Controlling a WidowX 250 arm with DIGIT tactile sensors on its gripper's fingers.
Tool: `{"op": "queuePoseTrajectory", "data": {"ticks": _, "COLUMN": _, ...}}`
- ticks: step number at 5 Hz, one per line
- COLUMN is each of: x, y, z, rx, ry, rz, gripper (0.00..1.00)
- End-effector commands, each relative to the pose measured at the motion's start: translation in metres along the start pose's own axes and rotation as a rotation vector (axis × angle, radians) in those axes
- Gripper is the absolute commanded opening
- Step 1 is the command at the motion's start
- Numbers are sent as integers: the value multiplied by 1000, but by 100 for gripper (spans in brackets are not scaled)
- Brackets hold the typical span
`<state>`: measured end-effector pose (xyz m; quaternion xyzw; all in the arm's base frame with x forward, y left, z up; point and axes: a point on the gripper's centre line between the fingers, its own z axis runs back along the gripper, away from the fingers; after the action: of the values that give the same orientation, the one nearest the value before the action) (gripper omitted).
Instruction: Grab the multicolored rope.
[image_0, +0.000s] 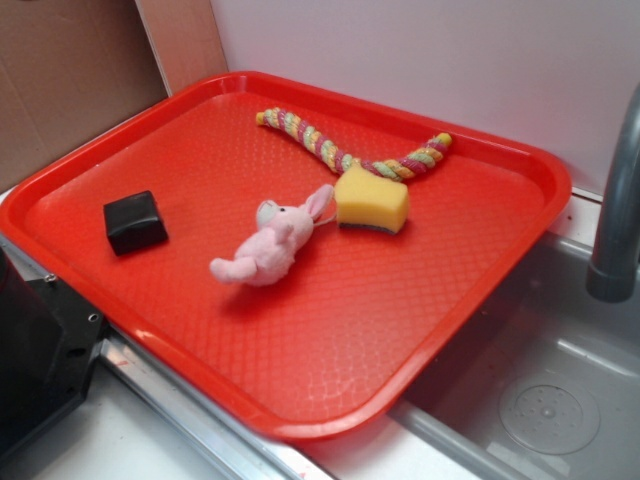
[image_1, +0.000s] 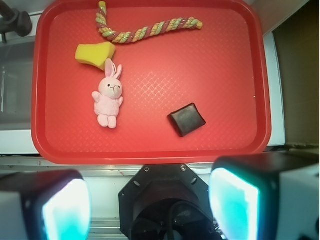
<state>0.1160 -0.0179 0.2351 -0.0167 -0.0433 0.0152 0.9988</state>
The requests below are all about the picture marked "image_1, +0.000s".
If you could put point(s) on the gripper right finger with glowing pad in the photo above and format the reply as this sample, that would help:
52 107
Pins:
267 196

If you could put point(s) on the black octagonal mount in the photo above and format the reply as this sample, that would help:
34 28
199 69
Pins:
166 202

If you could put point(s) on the yellow sponge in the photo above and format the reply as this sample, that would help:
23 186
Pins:
95 54

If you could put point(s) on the red plastic tray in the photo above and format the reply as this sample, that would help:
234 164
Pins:
221 68

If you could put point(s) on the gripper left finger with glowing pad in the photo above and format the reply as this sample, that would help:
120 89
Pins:
48 205

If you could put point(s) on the pink plush bunny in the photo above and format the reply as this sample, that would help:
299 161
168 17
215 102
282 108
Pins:
108 98

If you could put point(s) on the dark clamp knob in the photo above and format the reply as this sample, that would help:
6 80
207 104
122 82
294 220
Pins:
13 20

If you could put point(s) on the black square pad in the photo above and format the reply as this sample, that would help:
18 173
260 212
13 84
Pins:
186 120

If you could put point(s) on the brown cardboard box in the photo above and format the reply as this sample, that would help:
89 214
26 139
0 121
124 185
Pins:
297 42

